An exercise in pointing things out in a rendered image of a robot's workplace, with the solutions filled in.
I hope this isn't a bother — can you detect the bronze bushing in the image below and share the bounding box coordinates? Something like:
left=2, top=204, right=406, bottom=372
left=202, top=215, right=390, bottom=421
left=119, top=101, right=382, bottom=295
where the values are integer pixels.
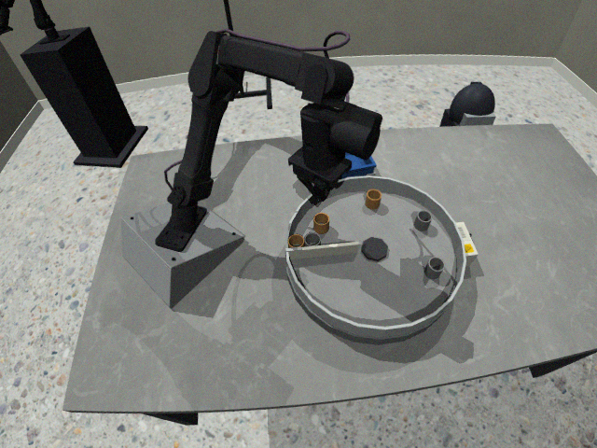
left=288, top=234, right=305, bottom=248
left=313, top=213, right=329, bottom=234
left=366, top=189, right=382, bottom=210

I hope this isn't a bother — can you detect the blue plastic tray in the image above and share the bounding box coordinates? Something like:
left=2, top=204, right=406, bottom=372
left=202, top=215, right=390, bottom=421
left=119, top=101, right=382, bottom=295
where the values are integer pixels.
left=339, top=152, right=377, bottom=180

